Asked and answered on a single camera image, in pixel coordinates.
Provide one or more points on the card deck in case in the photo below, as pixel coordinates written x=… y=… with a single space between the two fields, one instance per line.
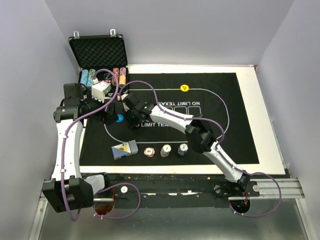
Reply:
x=105 y=77

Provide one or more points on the white table board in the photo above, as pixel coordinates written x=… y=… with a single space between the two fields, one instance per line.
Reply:
x=268 y=152

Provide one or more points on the green chip row in case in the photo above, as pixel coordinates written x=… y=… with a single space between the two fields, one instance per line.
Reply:
x=91 y=74

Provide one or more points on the blue small blind button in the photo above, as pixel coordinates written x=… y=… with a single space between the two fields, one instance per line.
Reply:
x=120 y=118

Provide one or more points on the blue chip row in case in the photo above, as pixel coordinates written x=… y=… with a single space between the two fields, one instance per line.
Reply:
x=84 y=78

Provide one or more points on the grey poker chip stack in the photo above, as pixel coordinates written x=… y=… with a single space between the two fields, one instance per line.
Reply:
x=165 y=150

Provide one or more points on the red chip row in case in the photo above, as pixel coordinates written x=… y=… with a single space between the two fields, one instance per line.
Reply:
x=115 y=76

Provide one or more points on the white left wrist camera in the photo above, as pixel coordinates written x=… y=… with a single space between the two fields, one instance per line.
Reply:
x=100 y=90

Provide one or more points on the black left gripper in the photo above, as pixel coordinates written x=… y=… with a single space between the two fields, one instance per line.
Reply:
x=109 y=117

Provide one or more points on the black poker table mat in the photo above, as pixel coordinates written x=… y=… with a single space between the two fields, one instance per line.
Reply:
x=215 y=96

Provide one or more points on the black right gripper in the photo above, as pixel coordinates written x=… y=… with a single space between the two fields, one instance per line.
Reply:
x=125 y=113

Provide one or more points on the orange chip row in case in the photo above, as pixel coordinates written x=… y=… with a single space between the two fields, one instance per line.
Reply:
x=122 y=79

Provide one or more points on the red poker chip stack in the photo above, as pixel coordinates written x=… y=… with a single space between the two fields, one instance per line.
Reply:
x=149 y=152

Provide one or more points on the yellow big blind button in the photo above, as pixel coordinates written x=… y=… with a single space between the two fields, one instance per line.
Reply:
x=184 y=88

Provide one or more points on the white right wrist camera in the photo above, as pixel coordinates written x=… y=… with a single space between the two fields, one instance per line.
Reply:
x=121 y=97

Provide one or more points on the aluminium rail frame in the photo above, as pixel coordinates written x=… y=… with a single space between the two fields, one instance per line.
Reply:
x=271 y=211

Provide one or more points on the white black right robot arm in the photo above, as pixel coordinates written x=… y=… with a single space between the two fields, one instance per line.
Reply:
x=200 y=136

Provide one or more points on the blue poker chip stack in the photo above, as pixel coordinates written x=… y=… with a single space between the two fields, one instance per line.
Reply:
x=182 y=149

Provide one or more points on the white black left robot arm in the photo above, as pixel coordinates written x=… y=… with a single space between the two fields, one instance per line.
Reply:
x=67 y=190

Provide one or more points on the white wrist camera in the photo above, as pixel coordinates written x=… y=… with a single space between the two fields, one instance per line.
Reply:
x=121 y=97
x=100 y=90

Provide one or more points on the black aluminium poker case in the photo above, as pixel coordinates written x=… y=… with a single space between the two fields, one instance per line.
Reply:
x=100 y=52

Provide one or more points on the blue playing card box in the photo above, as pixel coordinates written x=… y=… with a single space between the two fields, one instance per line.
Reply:
x=124 y=149

